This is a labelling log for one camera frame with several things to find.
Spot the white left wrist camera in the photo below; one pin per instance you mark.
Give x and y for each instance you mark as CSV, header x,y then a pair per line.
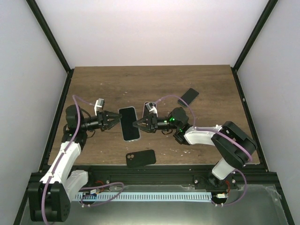
x,y
99,105

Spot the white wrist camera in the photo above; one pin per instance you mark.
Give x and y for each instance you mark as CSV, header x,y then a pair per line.
x,y
99,105
151,107

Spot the right black frame post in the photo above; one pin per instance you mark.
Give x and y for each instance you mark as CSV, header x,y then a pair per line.
x,y
254,33

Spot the black aluminium frame rail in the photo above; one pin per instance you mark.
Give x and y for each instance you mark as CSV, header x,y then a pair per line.
x,y
161,174

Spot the pale pink phone case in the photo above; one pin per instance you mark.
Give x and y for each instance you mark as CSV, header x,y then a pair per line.
x,y
144,104

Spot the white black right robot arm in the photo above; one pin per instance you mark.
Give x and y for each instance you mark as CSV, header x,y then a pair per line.
x,y
234,145

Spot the black frame post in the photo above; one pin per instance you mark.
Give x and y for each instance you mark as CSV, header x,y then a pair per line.
x,y
254,33
48,33

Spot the black phone case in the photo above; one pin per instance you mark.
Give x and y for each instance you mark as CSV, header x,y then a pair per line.
x,y
140,158

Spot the light blue slotted cable duct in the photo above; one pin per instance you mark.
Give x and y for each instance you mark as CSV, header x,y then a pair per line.
x,y
147,197

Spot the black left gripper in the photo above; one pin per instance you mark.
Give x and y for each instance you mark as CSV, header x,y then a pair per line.
x,y
102,117

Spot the blue smartphone black screen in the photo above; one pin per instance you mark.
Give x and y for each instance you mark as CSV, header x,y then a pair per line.
x,y
146,112

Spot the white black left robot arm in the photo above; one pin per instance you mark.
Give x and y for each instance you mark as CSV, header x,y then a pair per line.
x,y
51,196

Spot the clear magsafe phone case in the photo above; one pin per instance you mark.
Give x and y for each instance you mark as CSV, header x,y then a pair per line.
x,y
138,138

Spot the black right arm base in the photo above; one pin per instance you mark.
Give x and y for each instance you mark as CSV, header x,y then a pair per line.
x,y
210,183

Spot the dark green phone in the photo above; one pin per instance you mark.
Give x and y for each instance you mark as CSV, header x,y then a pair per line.
x,y
188,97

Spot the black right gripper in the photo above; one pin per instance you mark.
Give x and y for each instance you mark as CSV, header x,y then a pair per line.
x,y
152,123

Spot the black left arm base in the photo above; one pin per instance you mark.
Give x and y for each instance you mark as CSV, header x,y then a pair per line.
x,y
98,180

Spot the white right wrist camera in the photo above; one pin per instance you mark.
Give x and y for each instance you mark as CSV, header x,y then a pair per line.
x,y
151,107

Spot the left black frame post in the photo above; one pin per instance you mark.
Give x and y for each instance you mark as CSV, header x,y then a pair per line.
x,y
48,33

